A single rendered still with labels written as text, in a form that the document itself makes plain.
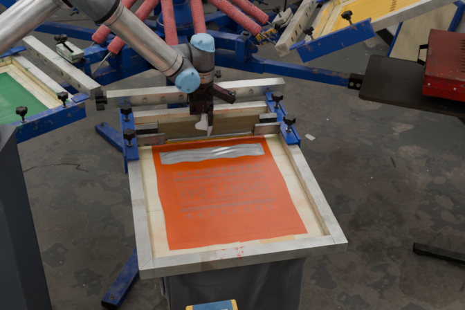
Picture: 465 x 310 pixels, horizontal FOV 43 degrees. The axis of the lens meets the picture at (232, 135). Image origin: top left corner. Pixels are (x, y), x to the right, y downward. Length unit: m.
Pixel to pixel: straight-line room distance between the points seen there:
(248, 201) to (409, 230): 1.61
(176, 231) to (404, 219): 1.86
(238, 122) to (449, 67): 0.89
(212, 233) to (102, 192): 1.74
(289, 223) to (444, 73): 0.95
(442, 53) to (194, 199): 1.25
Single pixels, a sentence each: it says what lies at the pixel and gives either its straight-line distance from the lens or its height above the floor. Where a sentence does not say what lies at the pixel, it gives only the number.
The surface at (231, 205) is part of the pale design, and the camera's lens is 1.85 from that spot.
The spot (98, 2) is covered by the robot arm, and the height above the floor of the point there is 1.58.
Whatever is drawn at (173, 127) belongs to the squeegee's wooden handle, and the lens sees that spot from 2.05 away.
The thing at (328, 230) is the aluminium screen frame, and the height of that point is 0.99.
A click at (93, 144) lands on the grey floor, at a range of 3.81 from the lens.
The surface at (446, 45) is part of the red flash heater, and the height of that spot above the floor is 1.10.
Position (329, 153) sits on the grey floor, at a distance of 3.76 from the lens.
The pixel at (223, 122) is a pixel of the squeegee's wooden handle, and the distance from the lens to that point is 2.07.
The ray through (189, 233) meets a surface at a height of 0.95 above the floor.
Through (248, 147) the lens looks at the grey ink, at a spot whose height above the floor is 0.96.
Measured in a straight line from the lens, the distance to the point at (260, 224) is 1.79.
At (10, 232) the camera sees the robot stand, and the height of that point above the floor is 0.93.
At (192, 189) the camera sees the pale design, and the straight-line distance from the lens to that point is 1.90.
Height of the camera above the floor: 2.17
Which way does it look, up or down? 34 degrees down
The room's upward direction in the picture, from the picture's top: 2 degrees clockwise
